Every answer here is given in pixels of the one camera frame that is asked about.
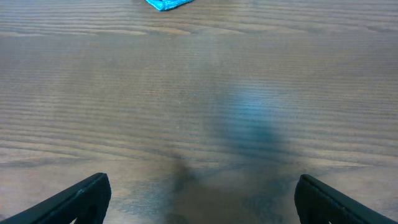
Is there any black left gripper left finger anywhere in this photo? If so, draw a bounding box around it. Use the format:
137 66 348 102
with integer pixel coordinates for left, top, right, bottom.
1 172 111 224

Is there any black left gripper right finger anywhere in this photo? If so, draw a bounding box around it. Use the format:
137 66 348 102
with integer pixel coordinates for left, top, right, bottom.
294 174 397 224

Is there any folded blue cloth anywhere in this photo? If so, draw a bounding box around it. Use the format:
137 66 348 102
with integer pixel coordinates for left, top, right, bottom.
146 0 193 11

